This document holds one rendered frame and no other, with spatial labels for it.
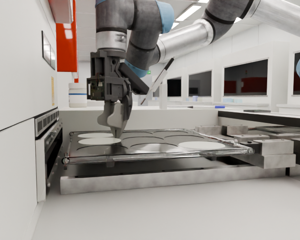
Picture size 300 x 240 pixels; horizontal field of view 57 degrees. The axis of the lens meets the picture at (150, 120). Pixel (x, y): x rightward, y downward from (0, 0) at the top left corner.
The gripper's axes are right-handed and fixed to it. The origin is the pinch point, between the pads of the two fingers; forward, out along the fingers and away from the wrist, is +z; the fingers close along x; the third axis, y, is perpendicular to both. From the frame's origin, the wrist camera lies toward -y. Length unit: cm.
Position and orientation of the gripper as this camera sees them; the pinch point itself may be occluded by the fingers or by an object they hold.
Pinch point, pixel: (118, 133)
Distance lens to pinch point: 71.4
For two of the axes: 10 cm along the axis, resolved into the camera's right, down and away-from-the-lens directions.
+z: 0.0, 10.0, 0.8
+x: 7.5, 0.5, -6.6
